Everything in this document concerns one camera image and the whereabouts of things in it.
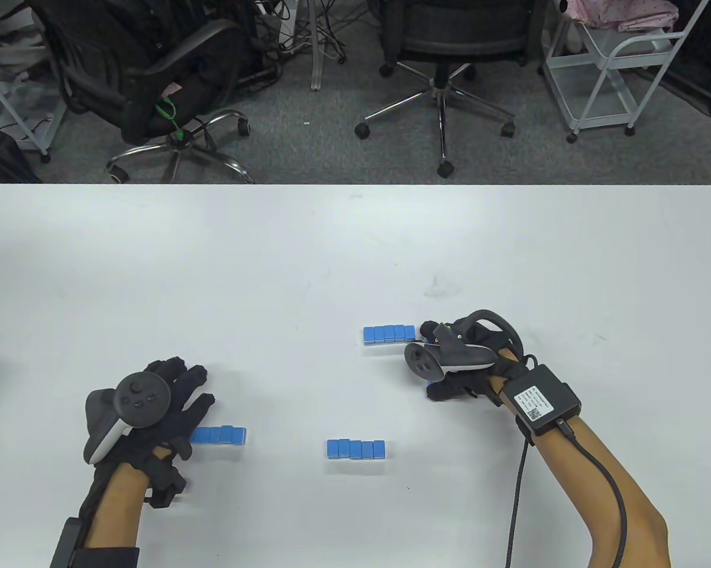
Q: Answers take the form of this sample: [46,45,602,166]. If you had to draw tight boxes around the person's right hand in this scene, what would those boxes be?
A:
[419,315,525,408]

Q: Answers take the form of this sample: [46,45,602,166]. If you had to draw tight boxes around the person's left hand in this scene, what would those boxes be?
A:
[94,357,215,481]

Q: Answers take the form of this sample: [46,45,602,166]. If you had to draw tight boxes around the person's left forearm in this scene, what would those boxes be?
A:
[83,447,155,551]

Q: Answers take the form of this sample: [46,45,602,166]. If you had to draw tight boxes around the person's right forearm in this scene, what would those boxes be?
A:
[489,349,671,568]

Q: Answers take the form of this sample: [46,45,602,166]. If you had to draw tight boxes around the dark left forearm box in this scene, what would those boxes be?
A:
[51,518,87,568]

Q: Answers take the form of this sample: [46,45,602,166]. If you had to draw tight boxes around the grey left hand controller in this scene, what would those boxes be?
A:
[83,372,173,465]

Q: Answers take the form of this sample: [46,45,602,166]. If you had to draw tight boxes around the grey hand controller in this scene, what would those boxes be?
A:
[404,309,525,380]
[83,372,173,465]

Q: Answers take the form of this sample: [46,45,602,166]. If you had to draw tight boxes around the grey right hand controller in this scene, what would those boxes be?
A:
[404,309,525,380]

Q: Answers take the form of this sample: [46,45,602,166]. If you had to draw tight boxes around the black labelled sensor box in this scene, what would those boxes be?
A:
[502,364,582,437]

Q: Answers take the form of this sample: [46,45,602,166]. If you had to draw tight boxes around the black left wrist module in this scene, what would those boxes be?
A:
[143,461,188,509]

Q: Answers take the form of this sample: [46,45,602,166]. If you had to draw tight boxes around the black left sleeve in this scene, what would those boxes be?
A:
[69,547,140,568]

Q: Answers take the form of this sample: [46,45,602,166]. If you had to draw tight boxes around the white metal cart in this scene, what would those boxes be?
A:
[541,0,711,144]

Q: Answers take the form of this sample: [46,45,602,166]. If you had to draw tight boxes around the black office chair with armrests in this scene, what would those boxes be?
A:
[27,0,256,184]

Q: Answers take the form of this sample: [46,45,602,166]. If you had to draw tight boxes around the black backpack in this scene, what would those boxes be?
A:
[0,126,43,184]

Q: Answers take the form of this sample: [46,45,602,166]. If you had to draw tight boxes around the black office chair chrome base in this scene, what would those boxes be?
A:
[354,0,548,179]

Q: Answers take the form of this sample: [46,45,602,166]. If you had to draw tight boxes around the white metal rack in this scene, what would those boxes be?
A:
[0,56,66,163]

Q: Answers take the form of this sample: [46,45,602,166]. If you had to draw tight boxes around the pink cloth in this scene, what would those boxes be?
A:
[560,0,681,33]

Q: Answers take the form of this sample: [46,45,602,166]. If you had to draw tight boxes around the white power strip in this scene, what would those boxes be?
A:
[254,0,300,51]

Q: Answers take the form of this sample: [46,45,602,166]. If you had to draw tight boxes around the pile of white cloth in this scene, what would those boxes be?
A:
[0,0,51,80]

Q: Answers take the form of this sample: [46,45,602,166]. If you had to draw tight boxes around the black sensor box cable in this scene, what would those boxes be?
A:
[503,354,628,568]

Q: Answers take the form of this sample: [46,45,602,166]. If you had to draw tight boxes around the black left glove cable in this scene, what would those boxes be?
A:
[77,467,111,521]

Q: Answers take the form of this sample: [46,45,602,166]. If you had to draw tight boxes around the green strap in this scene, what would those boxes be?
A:
[154,96,193,147]

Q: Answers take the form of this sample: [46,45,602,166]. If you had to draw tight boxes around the clear white post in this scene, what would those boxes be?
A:
[307,0,325,91]

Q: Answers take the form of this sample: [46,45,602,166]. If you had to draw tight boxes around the tangle of black floor cables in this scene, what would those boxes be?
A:
[237,0,386,66]

